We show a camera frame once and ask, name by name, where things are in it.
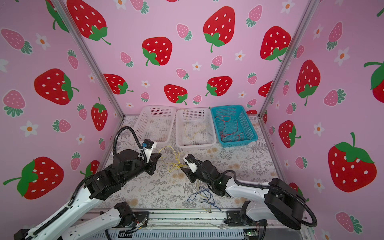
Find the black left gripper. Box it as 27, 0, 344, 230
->
122, 151, 163, 187

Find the yellow cable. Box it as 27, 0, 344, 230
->
181, 109, 208, 142

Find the red cable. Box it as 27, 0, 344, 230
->
214, 115, 232, 133
218, 119, 244, 142

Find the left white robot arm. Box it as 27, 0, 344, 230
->
14, 127, 162, 240

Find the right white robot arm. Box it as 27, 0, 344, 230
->
182, 154, 318, 230

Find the left white plastic basket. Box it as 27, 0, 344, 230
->
133, 106, 177, 147

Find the white plastic basket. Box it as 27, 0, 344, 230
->
133, 106, 177, 147
176, 108, 217, 149

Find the middle white plastic basket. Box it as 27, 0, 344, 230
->
176, 108, 217, 149

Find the teal plastic basket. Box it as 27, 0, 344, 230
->
211, 105, 259, 148

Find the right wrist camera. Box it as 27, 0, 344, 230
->
183, 158, 198, 174

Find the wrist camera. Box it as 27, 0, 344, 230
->
142, 139, 157, 163
183, 158, 198, 174

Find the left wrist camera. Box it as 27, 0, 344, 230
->
142, 139, 157, 163

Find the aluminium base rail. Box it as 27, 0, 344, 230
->
68, 208, 310, 240

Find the left aluminium corner post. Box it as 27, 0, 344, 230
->
52, 0, 125, 120

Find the aluminium corner post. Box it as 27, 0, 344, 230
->
259, 0, 320, 119
52, 0, 125, 120

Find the right aluminium corner post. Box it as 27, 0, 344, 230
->
259, 0, 320, 119

